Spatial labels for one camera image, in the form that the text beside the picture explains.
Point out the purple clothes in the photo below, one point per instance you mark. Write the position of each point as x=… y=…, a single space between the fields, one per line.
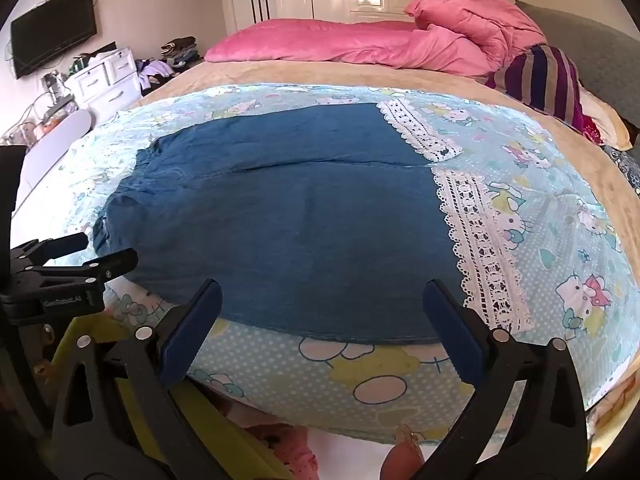
x=152 y=70

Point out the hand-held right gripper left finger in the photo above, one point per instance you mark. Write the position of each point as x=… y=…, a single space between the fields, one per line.
x=192 y=322

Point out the black wall television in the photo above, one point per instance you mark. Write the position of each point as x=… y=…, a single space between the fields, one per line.
x=50 y=32

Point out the grey padded headboard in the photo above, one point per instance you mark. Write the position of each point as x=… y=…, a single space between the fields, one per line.
x=590 y=45

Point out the pink blanket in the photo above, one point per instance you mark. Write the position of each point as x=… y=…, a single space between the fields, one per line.
x=325 y=42

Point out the bed with beige sheet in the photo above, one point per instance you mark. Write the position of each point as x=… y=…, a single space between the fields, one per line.
x=575 y=135

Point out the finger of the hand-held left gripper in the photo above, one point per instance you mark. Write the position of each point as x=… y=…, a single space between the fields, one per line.
x=100 y=262
x=55 y=247

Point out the person's green clothing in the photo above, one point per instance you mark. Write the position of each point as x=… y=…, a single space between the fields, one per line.
x=220 y=425

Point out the white rounded table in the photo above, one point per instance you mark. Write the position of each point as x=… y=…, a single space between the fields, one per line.
x=55 y=145

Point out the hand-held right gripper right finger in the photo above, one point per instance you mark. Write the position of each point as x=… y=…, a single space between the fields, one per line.
x=450 y=325

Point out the white drawer cabinet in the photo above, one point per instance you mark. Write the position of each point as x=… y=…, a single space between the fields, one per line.
x=105 y=80

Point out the pink duvet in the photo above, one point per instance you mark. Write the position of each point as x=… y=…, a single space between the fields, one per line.
x=475 y=17

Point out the blue denim pants lace trim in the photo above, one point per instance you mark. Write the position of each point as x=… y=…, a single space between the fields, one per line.
x=300 y=240

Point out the cream pillow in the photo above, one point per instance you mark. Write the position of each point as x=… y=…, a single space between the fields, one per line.
x=607 y=117

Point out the cartoon printed blanket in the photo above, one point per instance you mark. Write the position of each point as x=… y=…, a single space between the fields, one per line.
x=550 y=240

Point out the pink fuzzy slipper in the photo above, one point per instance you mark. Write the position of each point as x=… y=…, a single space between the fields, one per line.
x=287 y=452

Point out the striped purple cushion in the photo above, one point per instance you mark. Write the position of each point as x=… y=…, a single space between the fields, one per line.
x=542 y=80

